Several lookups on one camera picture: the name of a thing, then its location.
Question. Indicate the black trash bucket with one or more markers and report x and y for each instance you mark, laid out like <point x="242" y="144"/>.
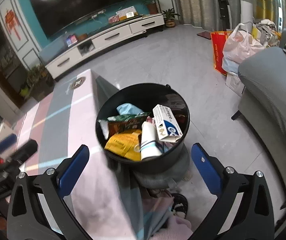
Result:
<point x="146" y="96"/>

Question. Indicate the green snack bag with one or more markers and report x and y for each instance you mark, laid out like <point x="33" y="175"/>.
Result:
<point x="128" y="117"/>

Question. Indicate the black standing vacuum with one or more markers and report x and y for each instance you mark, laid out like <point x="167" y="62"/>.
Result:
<point x="225" y="14"/>

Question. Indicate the yellow chip bag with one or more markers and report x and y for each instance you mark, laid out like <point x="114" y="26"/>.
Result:
<point x="126" y="144"/>

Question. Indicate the dark teal foil bag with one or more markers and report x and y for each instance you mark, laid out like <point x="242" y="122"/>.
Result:
<point x="121" y="126"/>

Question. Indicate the grey sofa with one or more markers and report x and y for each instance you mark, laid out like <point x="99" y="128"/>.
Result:
<point x="263" y="102"/>

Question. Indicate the blue white medicine box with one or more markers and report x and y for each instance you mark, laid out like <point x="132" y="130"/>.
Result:
<point x="166" y="124"/>

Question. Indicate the blue red box pair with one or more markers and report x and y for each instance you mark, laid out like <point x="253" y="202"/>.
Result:
<point x="71" y="40"/>

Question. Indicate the white framed card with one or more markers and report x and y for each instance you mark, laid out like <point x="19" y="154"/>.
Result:
<point x="126" y="13"/>

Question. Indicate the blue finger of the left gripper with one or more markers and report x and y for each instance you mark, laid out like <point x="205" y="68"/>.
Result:
<point x="26" y="151"/>
<point x="7" y="142"/>

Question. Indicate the blue cleaning cloth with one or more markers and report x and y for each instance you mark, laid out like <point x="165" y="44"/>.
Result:
<point x="128" y="109"/>

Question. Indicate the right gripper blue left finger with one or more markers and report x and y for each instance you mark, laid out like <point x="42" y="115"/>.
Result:
<point x="70" y="169"/>

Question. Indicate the potted plant on cabinet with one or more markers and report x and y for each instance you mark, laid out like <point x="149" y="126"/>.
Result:
<point x="151" y="6"/>

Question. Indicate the pink white plastic bag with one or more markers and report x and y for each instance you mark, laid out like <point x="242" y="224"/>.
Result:
<point x="239" y="46"/>

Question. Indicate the white paper cup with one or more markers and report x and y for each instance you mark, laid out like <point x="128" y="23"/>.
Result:
<point x="149" y="142"/>

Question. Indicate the white tv cabinet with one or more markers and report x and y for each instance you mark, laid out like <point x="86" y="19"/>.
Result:
<point x="101" y="41"/>

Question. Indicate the potted plant by doorway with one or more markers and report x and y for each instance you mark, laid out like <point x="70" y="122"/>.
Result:
<point x="38" y="85"/>

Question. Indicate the red chinese knot decoration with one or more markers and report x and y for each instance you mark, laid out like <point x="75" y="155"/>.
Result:
<point x="11" y="21"/>

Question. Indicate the potted plant on floor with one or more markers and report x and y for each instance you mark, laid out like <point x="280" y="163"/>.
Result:
<point x="170" y="16"/>

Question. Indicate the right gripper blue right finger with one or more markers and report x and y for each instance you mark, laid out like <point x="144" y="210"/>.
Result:
<point x="210" y="169"/>

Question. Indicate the red orange paper bag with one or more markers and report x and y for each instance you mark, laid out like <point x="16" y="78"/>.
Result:
<point x="218" y="39"/>

